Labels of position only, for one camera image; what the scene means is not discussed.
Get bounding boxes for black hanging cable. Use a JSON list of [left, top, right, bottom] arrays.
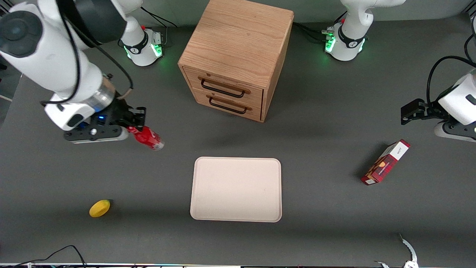
[[463, 15, 476, 64]]

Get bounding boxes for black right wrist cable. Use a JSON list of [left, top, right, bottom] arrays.
[[40, 0, 134, 106]]

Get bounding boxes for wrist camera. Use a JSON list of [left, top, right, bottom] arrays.
[[433, 121, 476, 142], [63, 126, 129, 144]]

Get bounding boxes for wooden drawer cabinet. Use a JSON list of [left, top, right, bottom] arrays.
[[178, 0, 295, 123]]

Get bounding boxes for black left base cables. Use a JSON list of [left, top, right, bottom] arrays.
[[293, 11, 348, 44]]

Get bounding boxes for red coke bottle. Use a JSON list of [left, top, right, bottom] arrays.
[[128, 126, 165, 151]]

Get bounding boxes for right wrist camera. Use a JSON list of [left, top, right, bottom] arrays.
[[63, 126, 129, 144]]

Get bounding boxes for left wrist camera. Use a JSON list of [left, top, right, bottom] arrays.
[[433, 121, 476, 142]]

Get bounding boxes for wooden drawer front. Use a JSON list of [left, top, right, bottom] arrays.
[[192, 88, 263, 122], [183, 67, 265, 109]]

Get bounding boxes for black wire drawer handle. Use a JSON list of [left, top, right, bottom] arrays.
[[206, 95, 253, 114], [198, 76, 251, 99]]

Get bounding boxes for yellow lemon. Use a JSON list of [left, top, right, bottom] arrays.
[[89, 200, 111, 218]]

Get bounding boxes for beige rectangular tray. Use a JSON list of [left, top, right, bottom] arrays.
[[190, 157, 282, 223]]

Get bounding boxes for red plaid shortbread box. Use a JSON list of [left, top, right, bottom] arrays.
[[361, 139, 411, 186]]

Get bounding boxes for thin black table cable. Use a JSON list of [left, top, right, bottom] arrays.
[[0, 245, 87, 268]]

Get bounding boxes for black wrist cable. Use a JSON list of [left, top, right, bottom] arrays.
[[427, 56, 476, 105], [40, 0, 134, 106]]

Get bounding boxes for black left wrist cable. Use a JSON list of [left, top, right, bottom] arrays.
[[427, 56, 476, 105]]

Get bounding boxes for black base cables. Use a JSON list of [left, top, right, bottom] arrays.
[[293, 11, 348, 44], [141, 7, 179, 47]]

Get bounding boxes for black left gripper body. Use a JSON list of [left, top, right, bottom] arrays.
[[424, 100, 450, 120]]

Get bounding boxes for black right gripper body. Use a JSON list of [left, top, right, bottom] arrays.
[[91, 99, 131, 127]]

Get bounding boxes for black right base cables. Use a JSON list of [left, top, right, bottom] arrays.
[[141, 7, 179, 47]]

